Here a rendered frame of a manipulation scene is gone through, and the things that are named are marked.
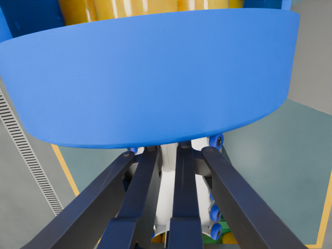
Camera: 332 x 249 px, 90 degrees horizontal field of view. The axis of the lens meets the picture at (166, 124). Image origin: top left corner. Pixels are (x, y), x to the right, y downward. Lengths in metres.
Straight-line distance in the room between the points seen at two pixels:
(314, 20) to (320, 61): 0.11
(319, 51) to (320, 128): 1.22
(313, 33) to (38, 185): 2.43
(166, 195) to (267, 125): 1.19
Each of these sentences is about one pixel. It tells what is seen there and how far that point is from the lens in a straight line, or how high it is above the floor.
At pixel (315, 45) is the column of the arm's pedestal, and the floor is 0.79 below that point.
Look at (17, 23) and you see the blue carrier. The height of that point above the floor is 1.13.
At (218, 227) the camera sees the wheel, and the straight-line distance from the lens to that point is 0.58.
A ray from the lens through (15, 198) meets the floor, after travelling 2.75.
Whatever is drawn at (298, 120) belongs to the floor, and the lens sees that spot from 1.67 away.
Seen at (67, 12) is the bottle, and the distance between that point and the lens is 0.21.
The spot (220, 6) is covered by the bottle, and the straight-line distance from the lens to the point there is 0.19.
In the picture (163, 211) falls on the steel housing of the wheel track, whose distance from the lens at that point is 0.59.
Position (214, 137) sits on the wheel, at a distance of 0.38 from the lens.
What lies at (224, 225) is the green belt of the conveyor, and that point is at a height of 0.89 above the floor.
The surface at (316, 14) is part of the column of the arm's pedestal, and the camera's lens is 0.65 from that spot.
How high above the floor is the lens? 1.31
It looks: 68 degrees down
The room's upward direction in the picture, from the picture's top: 167 degrees counter-clockwise
